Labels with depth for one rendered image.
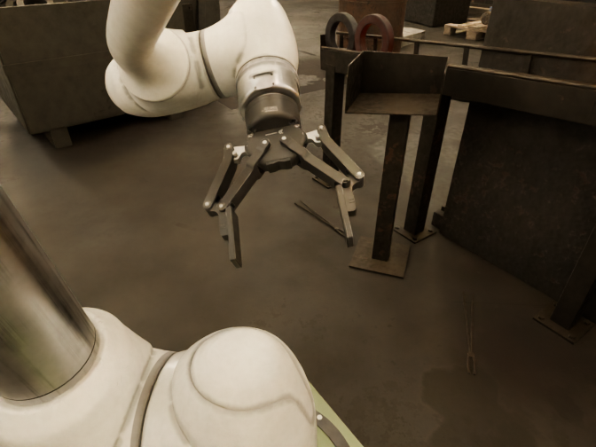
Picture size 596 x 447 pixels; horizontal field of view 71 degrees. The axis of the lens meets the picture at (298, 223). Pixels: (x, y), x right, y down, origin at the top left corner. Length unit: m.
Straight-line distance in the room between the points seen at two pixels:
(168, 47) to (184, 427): 0.46
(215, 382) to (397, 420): 0.81
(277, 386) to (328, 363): 0.83
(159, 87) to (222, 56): 0.10
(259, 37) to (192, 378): 0.44
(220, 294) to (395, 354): 0.61
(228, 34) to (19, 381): 0.48
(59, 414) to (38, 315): 0.12
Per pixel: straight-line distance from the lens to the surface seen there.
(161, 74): 0.62
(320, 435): 0.73
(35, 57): 2.70
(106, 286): 1.64
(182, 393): 0.47
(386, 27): 1.71
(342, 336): 1.34
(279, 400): 0.46
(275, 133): 0.56
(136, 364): 0.52
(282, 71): 0.60
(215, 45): 0.65
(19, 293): 0.39
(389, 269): 1.59
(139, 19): 0.47
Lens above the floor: 1.02
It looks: 34 degrees down
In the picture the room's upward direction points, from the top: straight up
